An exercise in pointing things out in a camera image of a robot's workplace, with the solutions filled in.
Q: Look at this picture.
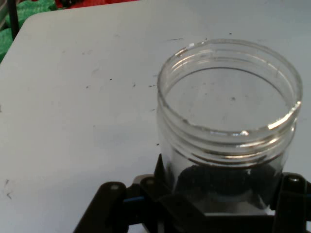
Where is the black tripod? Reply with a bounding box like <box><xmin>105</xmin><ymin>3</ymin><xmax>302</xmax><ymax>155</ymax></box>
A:
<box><xmin>8</xmin><ymin>0</ymin><xmax>20</xmax><ymax>47</ymax></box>

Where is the red foam block stack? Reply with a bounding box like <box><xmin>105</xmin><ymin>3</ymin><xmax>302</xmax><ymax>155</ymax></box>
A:
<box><xmin>55</xmin><ymin>0</ymin><xmax>137</xmax><ymax>9</ymax></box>

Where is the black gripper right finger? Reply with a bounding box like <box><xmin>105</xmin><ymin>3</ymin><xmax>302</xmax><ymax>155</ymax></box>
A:
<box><xmin>269</xmin><ymin>172</ymin><xmax>311</xmax><ymax>233</ymax></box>

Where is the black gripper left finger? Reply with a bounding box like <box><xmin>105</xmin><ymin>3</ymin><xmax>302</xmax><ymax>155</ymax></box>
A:
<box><xmin>72</xmin><ymin>153</ymin><xmax>207</xmax><ymax>233</ymax></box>

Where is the clear jar with black grains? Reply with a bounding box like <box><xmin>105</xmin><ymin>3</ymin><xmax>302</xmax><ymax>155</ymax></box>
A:
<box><xmin>156</xmin><ymin>38</ymin><xmax>303</xmax><ymax>212</ymax></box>

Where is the green cloth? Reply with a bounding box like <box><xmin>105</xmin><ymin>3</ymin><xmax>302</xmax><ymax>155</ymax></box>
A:
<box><xmin>0</xmin><ymin>0</ymin><xmax>57</xmax><ymax>64</ymax></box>

